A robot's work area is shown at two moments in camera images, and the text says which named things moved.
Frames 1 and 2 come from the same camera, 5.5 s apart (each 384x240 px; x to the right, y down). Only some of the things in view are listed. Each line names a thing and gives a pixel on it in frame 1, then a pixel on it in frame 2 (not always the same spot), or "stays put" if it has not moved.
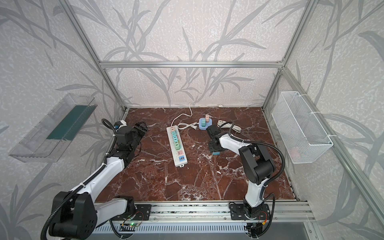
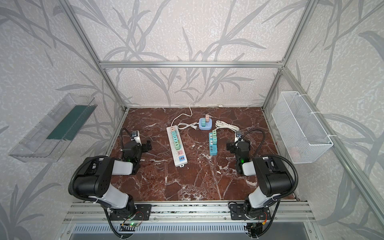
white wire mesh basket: [303, 138] stays put
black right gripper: [213, 133] → [233, 147]
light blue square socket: [207, 123] stays put
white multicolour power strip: [176, 146] stays put
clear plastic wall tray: [48, 141] stays put
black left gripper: [139, 128] → [144, 145]
